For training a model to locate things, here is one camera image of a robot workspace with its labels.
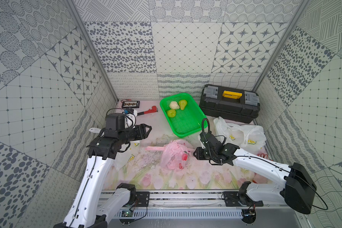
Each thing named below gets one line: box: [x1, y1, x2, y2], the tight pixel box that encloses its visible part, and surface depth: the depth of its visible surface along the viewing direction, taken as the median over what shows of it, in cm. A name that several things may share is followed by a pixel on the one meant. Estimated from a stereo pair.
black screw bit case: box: [121, 100, 141, 109], surface depth 119 cm
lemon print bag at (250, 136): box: [213, 116, 267, 150], surface depth 95 cm
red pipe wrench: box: [136, 105, 159, 116], surface depth 116 cm
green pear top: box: [178, 99, 188, 111], surface depth 114 cm
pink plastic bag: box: [145, 139, 196, 171], surface depth 76 cm
